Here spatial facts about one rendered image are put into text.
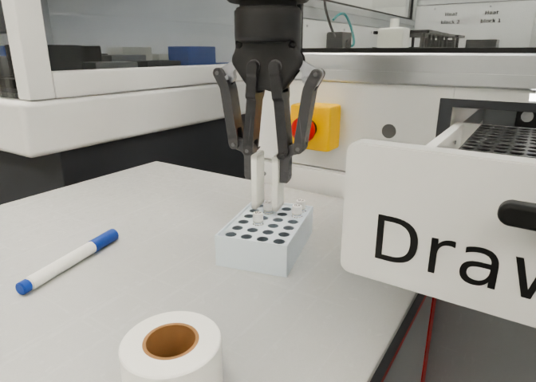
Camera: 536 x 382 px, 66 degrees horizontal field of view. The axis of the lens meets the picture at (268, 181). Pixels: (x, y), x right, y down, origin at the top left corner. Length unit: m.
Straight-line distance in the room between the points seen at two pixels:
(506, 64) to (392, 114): 0.16
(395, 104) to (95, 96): 0.60
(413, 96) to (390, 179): 0.35
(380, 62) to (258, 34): 0.25
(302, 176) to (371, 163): 0.43
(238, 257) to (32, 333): 0.20
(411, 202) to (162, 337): 0.21
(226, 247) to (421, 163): 0.24
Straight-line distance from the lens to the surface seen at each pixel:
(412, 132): 0.66
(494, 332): 0.75
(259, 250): 0.45
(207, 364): 0.30
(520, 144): 0.50
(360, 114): 0.68
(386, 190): 0.32
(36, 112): 0.88
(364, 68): 0.67
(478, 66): 0.63
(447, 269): 0.33
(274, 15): 0.46
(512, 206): 0.27
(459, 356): 0.79
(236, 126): 0.51
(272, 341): 0.37
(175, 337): 0.34
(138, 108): 1.01
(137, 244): 0.55
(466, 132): 0.66
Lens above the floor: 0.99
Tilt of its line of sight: 18 degrees down
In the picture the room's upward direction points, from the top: straight up
